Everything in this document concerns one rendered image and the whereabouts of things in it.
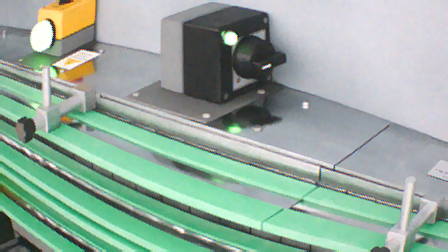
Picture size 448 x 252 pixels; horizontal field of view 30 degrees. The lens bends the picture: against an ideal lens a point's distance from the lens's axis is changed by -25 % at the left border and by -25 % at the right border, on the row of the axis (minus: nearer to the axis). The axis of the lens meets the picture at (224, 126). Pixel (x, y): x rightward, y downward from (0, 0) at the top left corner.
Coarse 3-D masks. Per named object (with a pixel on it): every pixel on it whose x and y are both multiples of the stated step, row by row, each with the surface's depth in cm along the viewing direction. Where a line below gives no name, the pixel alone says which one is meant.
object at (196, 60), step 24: (168, 24) 102; (192, 24) 100; (216, 24) 99; (240, 24) 100; (264, 24) 103; (168, 48) 103; (192, 48) 101; (216, 48) 99; (168, 72) 104; (192, 72) 102; (216, 72) 100; (192, 96) 103; (216, 96) 101
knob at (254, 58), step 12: (252, 36) 101; (240, 48) 100; (252, 48) 99; (264, 48) 100; (240, 60) 100; (252, 60) 99; (264, 60) 99; (276, 60) 100; (240, 72) 101; (252, 72) 100; (264, 72) 101
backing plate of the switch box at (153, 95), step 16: (128, 96) 104; (144, 96) 104; (160, 96) 104; (176, 96) 103; (240, 96) 103; (256, 96) 103; (176, 112) 100; (192, 112) 100; (208, 112) 99; (224, 112) 99
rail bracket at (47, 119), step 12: (48, 72) 100; (48, 84) 100; (84, 84) 107; (48, 96) 101; (72, 96) 105; (84, 96) 105; (96, 96) 106; (36, 108) 101; (48, 108) 101; (60, 108) 103; (72, 108) 104; (84, 108) 105; (24, 120) 98; (36, 120) 100; (48, 120) 101; (24, 132) 97; (48, 132) 101
